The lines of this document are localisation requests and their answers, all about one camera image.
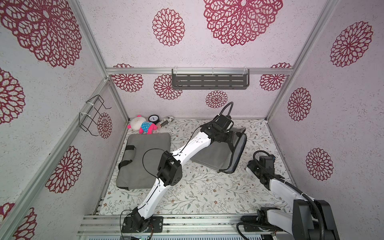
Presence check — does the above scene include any black wire wall rack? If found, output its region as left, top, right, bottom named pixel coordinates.
left=78, top=95, right=113, bottom=139

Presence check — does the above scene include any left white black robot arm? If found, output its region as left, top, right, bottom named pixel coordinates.
left=120, top=102, right=238, bottom=234

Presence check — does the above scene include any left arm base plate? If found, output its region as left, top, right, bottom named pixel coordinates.
left=121, top=217, right=164, bottom=233

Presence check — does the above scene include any black round gauge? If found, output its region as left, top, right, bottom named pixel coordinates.
left=148, top=115, right=160, bottom=125

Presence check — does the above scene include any small striped tool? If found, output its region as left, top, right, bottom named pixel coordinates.
left=158, top=116, right=174, bottom=128

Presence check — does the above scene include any grey laptop bag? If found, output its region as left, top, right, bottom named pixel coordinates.
left=191, top=128, right=247, bottom=174
left=116, top=133, right=171, bottom=190

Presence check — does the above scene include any pink white plush toy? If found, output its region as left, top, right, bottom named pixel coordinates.
left=127, top=115, right=158, bottom=135

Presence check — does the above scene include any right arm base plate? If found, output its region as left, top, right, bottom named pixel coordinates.
left=241, top=215, right=282, bottom=232

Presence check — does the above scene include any grey metal wall shelf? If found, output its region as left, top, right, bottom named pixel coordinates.
left=171, top=69, right=250, bottom=90

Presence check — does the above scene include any aluminium front rail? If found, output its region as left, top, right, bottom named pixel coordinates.
left=76, top=212, right=329, bottom=236

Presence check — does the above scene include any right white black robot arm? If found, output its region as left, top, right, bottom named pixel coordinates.
left=236, top=150, right=340, bottom=240

